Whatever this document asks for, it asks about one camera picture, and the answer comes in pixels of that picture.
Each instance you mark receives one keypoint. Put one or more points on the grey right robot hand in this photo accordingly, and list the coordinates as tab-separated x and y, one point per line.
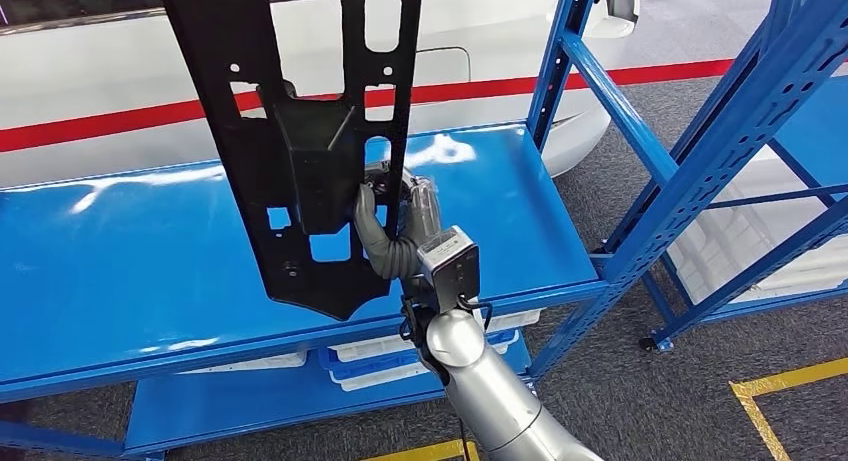
424	209

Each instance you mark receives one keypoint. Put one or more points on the large black plastic panel part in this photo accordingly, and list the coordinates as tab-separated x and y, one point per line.
318	153

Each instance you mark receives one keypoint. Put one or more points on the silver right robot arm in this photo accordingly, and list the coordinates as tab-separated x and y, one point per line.
490	392

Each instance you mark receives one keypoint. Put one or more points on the blue steel shelf rack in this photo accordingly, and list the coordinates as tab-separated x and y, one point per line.
132	259
762	276

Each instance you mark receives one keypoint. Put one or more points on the yellow floor tape square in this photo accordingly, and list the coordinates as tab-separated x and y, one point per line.
795	377
424	452

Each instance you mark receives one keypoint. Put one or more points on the white car body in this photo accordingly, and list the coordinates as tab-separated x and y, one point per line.
132	67

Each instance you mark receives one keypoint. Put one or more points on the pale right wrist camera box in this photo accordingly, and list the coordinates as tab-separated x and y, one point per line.
450	272

